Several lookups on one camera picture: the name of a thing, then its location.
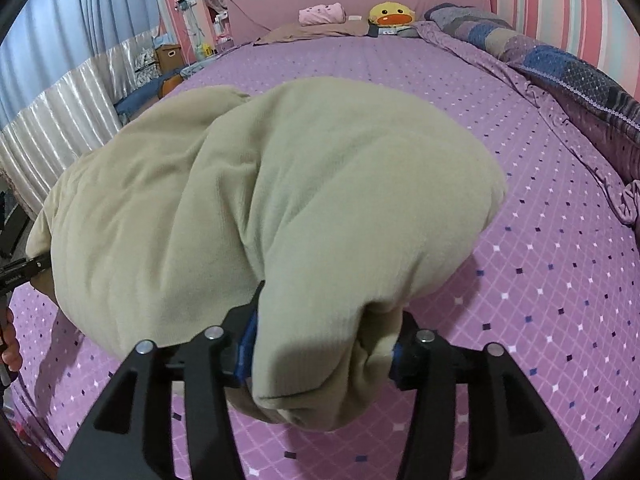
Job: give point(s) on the blue purple patchwork quilt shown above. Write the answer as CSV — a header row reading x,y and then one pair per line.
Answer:
x,y
550,65

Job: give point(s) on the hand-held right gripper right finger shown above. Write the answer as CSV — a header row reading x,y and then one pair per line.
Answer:
x,y
397,365

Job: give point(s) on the bed with purple dotted sheet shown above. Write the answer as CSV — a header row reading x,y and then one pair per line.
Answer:
x,y
525,285

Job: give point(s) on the brown pillow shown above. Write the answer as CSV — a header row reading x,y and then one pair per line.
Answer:
x,y
310,32

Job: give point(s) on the folded pink cloth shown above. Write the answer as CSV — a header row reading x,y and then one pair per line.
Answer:
x,y
322,14

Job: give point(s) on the yellow duck plush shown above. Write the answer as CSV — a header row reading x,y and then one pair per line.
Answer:
x,y
391,15

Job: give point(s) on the cardboard box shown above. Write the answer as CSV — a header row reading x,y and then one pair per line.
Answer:
x,y
167,57

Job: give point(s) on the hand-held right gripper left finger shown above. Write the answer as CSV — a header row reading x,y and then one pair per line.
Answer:
x,y
245,350

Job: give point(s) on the silver pleated curtain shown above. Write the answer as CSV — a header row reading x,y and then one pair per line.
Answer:
x,y
55,110

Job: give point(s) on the beige fleece coat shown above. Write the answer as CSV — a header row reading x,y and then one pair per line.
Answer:
x,y
300,200

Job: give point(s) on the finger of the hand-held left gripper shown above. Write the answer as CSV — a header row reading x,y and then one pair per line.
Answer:
x,y
41,262

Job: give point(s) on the cluttered pink shelf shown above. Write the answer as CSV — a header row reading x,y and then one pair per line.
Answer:
x,y
223,32

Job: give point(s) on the grey pillow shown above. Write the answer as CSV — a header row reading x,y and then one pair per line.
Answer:
x,y
392,31

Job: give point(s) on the person's left hand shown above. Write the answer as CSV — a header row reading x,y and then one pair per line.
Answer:
x,y
11,355

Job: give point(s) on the blue curtain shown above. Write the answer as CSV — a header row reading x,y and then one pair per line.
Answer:
x,y
65,10

